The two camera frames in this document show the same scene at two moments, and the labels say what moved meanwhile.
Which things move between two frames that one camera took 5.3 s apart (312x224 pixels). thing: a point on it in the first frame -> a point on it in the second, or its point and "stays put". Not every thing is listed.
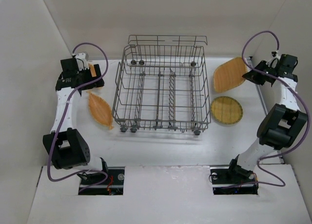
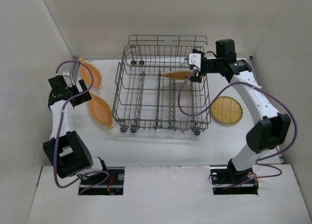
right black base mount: x=226 y=181 stays put
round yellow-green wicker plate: x=226 y=110 stays put
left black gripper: x=96 y=73 -> x=83 y=93
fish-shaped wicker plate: x=101 y=109 stays put
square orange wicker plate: x=229 y=74 -> x=178 y=75
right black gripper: x=255 y=74 -> x=197 y=69
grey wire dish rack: x=161 y=84 stays put
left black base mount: x=113 y=185 stays put
